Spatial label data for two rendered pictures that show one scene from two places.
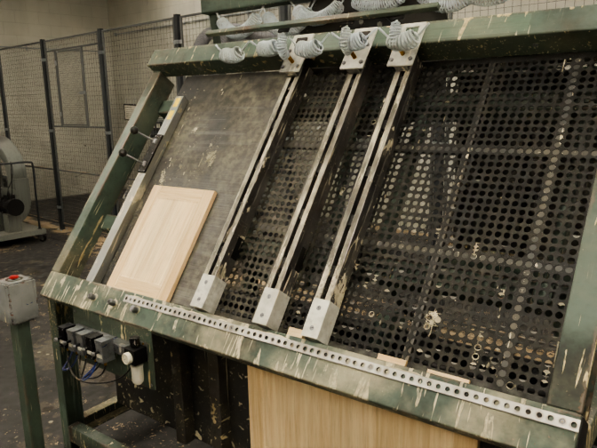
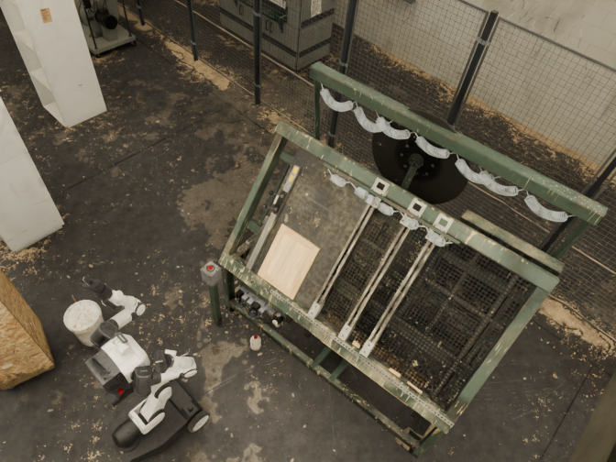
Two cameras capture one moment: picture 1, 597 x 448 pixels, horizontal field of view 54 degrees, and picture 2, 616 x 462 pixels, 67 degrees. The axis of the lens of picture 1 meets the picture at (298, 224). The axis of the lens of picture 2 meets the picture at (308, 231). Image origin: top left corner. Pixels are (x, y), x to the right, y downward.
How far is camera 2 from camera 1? 259 cm
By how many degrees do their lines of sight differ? 39
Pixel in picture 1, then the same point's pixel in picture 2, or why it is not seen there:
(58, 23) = not seen: outside the picture
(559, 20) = (513, 264)
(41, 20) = not seen: outside the picture
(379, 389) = (388, 385)
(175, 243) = (296, 269)
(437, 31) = (456, 230)
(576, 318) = (466, 392)
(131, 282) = (272, 279)
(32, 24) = not seen: outside the picture
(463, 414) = (416, 406)
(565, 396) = (452, 414)
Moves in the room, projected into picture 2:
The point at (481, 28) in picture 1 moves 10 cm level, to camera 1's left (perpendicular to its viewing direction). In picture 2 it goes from (478, 243) to (462, 242)
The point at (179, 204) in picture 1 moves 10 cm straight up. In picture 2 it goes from (298, 245) to (299, 237)
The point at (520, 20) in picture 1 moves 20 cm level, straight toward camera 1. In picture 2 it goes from (497, 251) to (493, 276)
